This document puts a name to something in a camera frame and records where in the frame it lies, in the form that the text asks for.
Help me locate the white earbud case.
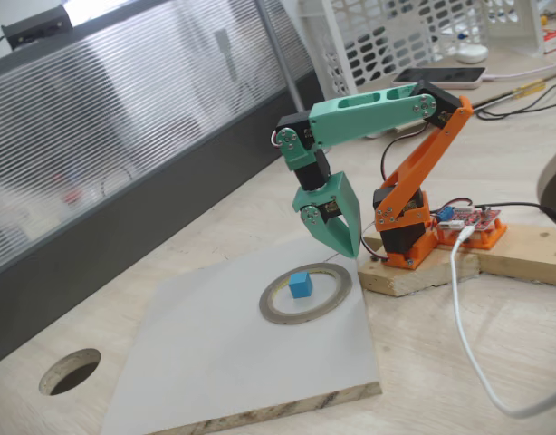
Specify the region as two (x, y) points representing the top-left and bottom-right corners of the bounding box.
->
(456, 43), (490, 64)

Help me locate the brown cardboard sheet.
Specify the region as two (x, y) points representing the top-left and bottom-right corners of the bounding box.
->
(359, 44), (556, 133)

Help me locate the long wooden base plank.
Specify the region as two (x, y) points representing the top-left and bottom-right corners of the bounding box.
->
(475, 220), (556, 289)

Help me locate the red controller circuit board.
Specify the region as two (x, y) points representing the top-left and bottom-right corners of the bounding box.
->
(435, 204), (503, 233)

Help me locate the pale pink phone cable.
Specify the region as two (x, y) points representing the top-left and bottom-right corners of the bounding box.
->
(481, 62), (556, 83)

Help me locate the grey ring of tape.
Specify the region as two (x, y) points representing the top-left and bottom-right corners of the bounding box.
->
(258, 262), (353, 326)

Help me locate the thin black cable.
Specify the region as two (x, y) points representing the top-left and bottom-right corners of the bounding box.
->
(481, 100), (556, 115)
(475, 81), (556, 121)

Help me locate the white laminated wooden board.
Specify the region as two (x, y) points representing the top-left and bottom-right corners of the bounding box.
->
(99, 224), (382, 435)

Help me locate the black box device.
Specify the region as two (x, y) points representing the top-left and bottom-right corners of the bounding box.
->
(0, 5), (72, 50)

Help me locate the frosted glass desk partition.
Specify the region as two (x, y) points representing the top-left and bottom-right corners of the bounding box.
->
(0, 0), (333, 371)

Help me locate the orange circuit board holder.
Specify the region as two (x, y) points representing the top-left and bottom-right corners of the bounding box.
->
(434, 217), (508, 251)

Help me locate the white USB cable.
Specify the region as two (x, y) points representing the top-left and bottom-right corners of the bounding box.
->
(448, 226), (556, 419)

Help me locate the black power cable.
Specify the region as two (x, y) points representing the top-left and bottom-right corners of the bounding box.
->
(479, 200), (556, 228)

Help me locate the yellow handled screwdriver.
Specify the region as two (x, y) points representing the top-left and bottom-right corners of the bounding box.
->
(458, 79), (547, 117)

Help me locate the blue cube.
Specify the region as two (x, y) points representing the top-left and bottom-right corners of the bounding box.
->
(288, 271), (315, 300)

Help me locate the white perforated plastic crate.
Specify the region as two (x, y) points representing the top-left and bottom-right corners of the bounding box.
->
(298, 0), (547, 140)

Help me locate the wooden base block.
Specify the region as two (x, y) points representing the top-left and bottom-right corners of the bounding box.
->
(357, 230), (483, 298)

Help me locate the smartphone with pink case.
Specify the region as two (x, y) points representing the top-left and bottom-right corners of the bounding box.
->
(390, 66), (487, 91)

